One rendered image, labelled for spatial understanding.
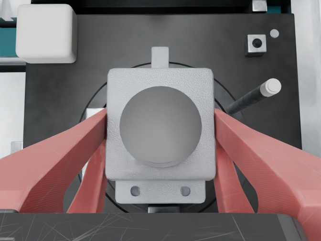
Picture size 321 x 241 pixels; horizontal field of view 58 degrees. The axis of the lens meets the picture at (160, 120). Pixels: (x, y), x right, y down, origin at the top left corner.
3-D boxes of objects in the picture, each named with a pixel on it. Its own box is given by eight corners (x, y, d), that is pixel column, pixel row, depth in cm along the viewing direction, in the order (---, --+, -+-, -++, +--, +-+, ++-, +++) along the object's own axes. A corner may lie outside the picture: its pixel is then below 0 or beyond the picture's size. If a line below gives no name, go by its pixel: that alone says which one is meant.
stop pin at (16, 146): (42, 156, 29) (23, 157, 25) (29, 156, 29) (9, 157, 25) (42, 142, 29) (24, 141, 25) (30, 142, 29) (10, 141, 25)
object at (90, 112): (108, 135, 23) (105, 134, 21) (89, 135, 23) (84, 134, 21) (109, 110, 23) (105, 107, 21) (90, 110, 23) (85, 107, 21)
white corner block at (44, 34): (82, 69, 27) (69, 55, 23) (34, 69, 27) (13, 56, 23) (83, 21, 28) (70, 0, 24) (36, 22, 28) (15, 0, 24)
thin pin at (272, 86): (237, 114, 23) (282, 93, 15) (227, 114, 23) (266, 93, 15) (236, 104, 23) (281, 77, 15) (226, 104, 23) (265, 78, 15)
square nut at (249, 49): (262, 56, 26) (266, 52, 25) (244, 56, 26) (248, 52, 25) (262, 38, 26) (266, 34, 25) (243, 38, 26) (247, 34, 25)
